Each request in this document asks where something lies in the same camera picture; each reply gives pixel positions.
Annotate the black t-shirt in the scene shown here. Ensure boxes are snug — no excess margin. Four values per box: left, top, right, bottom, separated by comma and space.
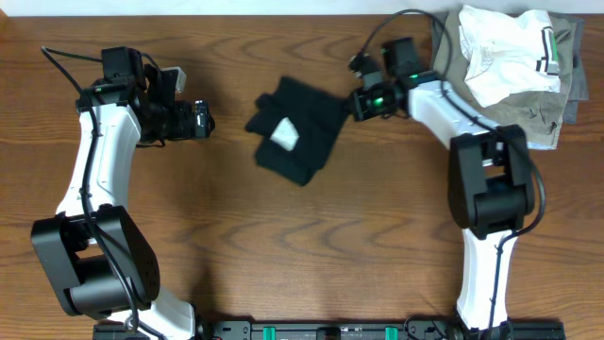
245, 76, 348, 186

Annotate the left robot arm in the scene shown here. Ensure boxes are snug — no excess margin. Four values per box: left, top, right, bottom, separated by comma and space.
31, 84, 214, 339

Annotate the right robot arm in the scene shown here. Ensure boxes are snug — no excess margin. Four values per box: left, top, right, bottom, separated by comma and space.
350, 71, 534, 338

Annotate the light blue folded garment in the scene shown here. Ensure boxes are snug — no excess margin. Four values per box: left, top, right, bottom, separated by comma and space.
527, 139, 558, 150

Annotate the olive khaki folded garment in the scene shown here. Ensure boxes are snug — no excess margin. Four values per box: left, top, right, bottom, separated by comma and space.
433, 8, 573, 143

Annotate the grey folded garment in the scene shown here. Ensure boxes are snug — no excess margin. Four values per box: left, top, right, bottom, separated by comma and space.
426, 10, 590, 126

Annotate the left black cable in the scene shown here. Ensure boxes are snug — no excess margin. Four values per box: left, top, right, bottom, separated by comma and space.
40, 45, 166, 340

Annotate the black cable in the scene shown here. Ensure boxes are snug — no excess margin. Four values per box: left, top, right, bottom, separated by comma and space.
40, 45, 166, 340
358, 8, 547, 337

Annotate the right black cable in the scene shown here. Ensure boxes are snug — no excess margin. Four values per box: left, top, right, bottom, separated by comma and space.
358, 8, 547, 337

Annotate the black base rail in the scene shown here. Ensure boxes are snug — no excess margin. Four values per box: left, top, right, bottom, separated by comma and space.
92, 319, 567, 340

